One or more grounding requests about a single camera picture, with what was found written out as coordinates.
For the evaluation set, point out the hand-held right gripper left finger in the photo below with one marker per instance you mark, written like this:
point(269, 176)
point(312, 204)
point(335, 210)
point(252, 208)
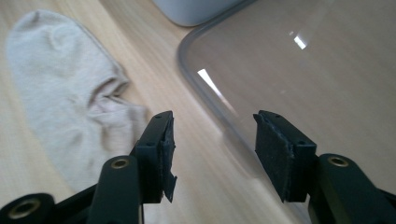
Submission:
point(154, 155)

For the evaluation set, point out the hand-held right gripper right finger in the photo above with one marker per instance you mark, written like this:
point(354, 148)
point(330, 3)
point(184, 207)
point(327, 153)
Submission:
point(280, 155)

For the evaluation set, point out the light grey sock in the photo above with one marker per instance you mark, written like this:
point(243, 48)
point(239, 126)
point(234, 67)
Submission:
point(62, 81)

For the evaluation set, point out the white divided storage box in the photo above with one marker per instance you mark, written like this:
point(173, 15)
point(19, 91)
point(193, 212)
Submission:
point(193, 11)

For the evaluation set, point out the clear plastic lid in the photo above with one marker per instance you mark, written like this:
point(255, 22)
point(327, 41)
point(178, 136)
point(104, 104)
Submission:
point(311, 81)

